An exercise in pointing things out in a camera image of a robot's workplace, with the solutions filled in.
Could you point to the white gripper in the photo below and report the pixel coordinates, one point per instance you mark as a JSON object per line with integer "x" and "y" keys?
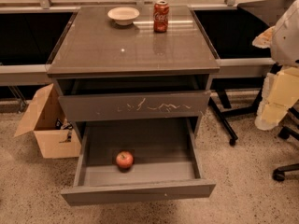
{"x": 287, "y": 36}

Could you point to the red apple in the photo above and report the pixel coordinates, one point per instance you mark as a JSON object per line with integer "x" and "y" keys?
{"x": 125, "y": 159}

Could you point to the scratched grey top drawer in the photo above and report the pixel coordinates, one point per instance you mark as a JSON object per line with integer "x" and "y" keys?
{"x": 118, "y": 106}

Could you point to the open grey middle drawer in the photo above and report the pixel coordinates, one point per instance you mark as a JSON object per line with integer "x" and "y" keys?
{"x": 166, "y": 164}

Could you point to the grey drawer cabinet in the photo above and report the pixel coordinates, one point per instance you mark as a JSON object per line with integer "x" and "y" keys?
{"x": 98, "y": 56}

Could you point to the black side table with stand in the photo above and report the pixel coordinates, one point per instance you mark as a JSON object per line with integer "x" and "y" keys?
{"x": 270, "y": 12}

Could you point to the red cola can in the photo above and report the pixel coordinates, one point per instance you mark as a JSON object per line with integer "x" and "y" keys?
{"x": 160, "y": 16}

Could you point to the white bowl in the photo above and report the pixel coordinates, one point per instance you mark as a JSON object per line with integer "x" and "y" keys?
{"x": 123, "y": 15}

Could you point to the open cardboard box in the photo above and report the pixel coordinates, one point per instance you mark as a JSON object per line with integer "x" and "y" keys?
{"x": 42, "y": 118}

